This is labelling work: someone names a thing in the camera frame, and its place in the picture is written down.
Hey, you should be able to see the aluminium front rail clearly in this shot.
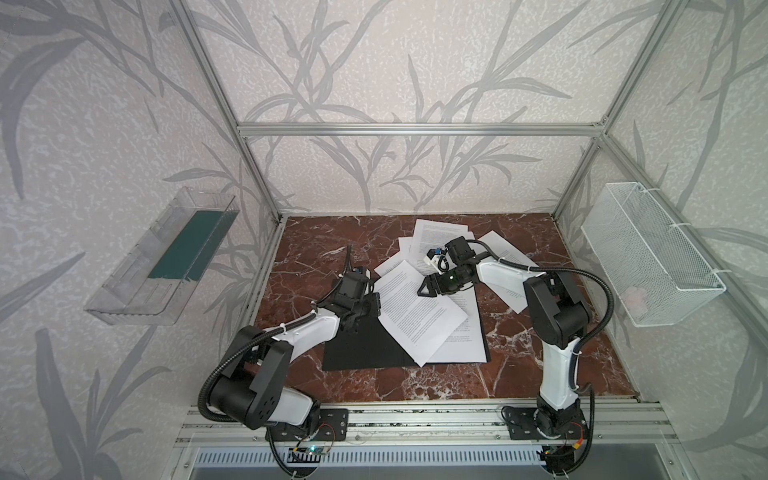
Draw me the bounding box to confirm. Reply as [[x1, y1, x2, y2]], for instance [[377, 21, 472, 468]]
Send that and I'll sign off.
[[174, 397, 679, 447]]

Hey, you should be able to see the white printed paper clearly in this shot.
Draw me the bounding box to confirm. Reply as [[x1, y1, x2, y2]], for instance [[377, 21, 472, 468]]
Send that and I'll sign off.
[[406, 219, 469, 275], [428, 289, 488, 364], [478, 231, 538, 313], [375, 262, 468, 366]]

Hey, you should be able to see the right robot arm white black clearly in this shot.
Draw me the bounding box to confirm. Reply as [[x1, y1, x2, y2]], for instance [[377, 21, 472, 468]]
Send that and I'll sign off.
[[417, 237, 604, 413]]

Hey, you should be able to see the electronics board with wires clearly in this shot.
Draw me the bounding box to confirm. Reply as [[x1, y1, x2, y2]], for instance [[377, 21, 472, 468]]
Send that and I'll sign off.
[[536, 389, 596, 478], [265, 423, 336, 479]]

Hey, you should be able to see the aluminium cage frame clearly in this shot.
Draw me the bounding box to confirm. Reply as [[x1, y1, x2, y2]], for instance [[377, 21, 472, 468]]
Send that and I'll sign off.
[[167, 0, 768, 409]]

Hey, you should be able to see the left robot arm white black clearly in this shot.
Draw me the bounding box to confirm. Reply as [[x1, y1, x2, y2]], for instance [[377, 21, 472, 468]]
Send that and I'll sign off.
[[197, 267, 381, 436]]

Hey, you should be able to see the right electronics board with wires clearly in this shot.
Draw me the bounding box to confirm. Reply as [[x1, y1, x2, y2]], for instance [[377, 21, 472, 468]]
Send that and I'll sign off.
[[536, 389, 596, 478]]

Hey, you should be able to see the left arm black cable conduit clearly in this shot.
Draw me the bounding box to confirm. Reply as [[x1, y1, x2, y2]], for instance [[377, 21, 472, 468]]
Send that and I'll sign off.
[[197, 242, 355, 424]]

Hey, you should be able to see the pink object in basket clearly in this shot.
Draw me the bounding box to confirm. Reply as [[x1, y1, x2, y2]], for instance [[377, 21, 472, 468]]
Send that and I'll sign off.
[[621, 286, 649, 319]]

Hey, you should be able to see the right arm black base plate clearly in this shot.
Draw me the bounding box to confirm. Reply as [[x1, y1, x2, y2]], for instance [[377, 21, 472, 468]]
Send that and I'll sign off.
[[501, 400, 587, 441]]

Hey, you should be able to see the clear plastic wall tray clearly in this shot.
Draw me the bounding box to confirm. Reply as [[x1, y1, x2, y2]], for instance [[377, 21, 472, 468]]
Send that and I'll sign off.
[[85, 187, 240, 326]]

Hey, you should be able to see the left electronics board with wires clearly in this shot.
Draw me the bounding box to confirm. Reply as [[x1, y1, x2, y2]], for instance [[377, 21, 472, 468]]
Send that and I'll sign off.
[[265, 423, 336, 479]]

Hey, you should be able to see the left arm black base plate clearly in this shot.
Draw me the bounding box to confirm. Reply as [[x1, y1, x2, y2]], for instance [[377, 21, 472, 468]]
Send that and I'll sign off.
[[267, 407, 350, 442]]

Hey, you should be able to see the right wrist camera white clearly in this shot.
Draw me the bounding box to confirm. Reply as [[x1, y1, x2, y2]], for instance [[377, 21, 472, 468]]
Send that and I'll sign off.
[[425, 247, 449, 272]]

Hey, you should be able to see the blue and black file folder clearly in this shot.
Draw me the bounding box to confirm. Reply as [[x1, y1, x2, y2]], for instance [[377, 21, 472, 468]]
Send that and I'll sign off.
[[322, 281, 492, 372]]

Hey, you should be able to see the white paper under centre stack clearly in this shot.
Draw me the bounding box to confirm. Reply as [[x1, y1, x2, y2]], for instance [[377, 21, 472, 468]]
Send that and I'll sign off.
[[374, 231, 474, 276]]

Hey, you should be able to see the white wire mesh basket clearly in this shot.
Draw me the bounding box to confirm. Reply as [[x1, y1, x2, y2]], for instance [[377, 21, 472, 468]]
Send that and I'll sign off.
[[582, 182, 726, 328]]

